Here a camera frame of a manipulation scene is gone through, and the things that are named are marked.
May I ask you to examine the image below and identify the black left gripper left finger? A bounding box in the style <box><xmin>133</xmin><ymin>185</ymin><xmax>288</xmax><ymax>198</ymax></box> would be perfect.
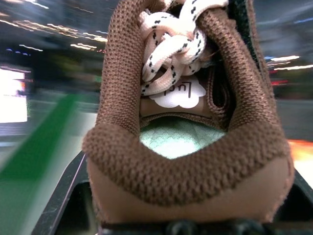
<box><xmin>31</xmin><ymin>149</ymin><xmax>102</xmax><ymax>235</ymax></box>

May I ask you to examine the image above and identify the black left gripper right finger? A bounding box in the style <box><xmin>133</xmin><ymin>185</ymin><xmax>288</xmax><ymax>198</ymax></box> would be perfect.
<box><xmin>273</xmin><ymin>168</ymin><xmax>313</xmax><ymax>235</ymax></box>

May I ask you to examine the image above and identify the brown knit sneaker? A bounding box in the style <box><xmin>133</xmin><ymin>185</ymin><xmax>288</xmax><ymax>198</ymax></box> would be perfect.
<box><xmin>82</xmin><ymin>0</ymin><xmax>295</xmax><ymax>230</ymax></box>

